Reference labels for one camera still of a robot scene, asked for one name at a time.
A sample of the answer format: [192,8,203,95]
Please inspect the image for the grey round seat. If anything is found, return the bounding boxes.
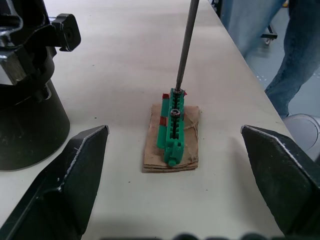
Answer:
[281,113,320,162]

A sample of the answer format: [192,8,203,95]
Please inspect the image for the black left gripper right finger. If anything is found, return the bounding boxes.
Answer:
[240,124,320,240]

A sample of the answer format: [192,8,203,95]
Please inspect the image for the person in blue jeans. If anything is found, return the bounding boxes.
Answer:
[221,0,320,119]

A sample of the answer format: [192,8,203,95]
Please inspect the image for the black cart frame with caster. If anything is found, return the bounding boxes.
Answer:
[261,23,278,46]

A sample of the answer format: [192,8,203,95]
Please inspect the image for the green plastic screw holder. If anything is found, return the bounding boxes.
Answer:
[155,87,188,167]

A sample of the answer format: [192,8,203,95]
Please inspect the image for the brown cardboard pad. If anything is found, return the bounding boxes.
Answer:
[142,104,201,174]

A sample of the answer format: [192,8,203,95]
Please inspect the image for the black clamp knob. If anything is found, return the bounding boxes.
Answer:
[51,13,82,53]

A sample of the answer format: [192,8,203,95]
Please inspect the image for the grey metal block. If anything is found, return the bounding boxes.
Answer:
[0,52,26,85]

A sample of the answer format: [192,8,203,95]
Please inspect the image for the black cylindrical stand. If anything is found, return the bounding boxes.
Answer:
[0,79,71,172]

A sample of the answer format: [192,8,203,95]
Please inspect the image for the black clamp fixture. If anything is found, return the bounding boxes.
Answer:
[0,0,61,102]

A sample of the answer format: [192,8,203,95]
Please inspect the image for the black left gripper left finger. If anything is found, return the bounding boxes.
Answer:
[0,124,110,240]

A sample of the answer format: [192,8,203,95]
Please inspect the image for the grey screwdriver bit shaft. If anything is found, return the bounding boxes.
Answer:
[174,0,200,91]

